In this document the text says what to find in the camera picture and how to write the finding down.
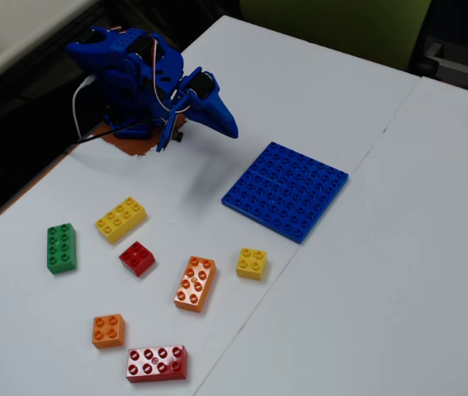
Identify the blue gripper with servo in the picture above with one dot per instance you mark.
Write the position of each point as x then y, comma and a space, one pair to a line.
217, 106

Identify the orange 2x4 block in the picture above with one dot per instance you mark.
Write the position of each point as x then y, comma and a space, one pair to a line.
194, 284

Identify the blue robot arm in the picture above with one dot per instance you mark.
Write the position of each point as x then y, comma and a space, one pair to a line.
118, 78

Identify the yellow 2x4 block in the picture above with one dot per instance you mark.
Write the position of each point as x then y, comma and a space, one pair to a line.
121, 219

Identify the yellow 2x2 block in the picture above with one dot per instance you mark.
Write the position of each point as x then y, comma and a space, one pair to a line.
251, 265

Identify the red 2x2 block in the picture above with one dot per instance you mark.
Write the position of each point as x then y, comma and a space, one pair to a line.
136, 260

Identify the green 2x4 block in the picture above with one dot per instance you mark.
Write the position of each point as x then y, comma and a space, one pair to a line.
61, 248

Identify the orange 2x2 block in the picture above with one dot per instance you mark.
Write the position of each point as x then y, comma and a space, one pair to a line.
108, 331

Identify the red 2x4 block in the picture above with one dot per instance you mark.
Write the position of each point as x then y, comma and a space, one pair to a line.
156, 364

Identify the blue 8x8 plate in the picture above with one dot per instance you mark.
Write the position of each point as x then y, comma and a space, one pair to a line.
285, 191

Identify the green chair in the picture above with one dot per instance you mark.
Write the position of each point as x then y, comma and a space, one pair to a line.
332, 29

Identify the white desk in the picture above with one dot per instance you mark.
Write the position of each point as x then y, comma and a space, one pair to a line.
10, 33

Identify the gray metal frame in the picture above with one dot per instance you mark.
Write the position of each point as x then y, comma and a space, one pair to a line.
460, 66

